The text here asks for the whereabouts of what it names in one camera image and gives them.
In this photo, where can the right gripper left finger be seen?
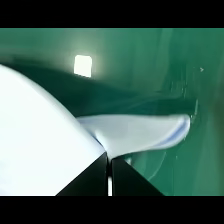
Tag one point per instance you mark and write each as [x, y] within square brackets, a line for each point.
[92, 180]

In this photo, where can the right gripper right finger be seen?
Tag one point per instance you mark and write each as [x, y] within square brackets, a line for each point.
[129, 181]

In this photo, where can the white garment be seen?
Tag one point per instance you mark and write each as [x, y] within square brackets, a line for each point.
[43, 140]

